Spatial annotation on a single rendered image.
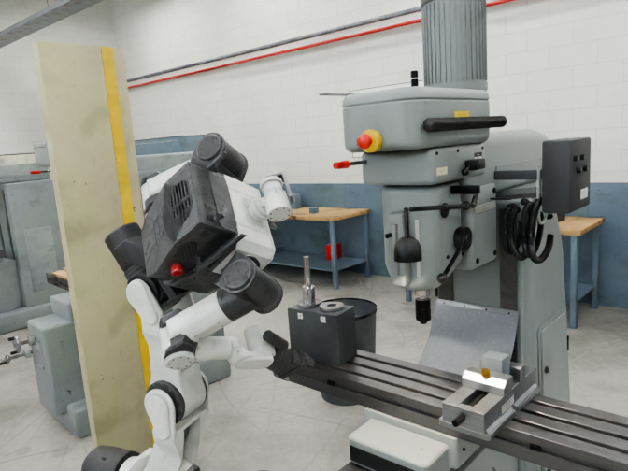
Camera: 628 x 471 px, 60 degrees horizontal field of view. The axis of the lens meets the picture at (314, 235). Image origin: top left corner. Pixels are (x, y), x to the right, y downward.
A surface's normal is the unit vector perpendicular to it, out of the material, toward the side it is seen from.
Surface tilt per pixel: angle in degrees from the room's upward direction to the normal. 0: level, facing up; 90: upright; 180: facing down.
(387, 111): 90
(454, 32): 90
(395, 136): 90
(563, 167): 90
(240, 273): 51
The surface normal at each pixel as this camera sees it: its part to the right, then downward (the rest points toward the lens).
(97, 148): 0.74, 0.06
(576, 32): -0.66, 0.18
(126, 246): -0.42, 0.18
